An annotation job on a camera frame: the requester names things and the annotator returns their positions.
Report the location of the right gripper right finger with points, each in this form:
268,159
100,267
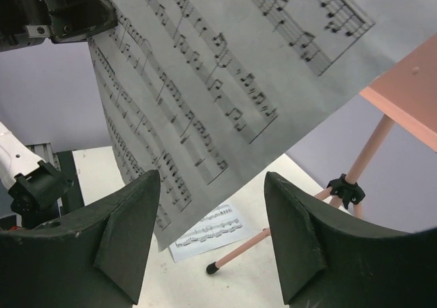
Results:
327,258

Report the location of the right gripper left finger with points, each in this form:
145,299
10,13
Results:
93,257

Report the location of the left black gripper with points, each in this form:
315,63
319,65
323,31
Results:
27,23

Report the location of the sheet music page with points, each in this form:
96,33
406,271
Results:
210,92
222,226

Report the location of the pink perforated music stand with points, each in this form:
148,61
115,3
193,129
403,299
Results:
387,139

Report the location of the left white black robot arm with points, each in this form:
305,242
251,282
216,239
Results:
34,184

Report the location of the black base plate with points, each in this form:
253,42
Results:
73,199

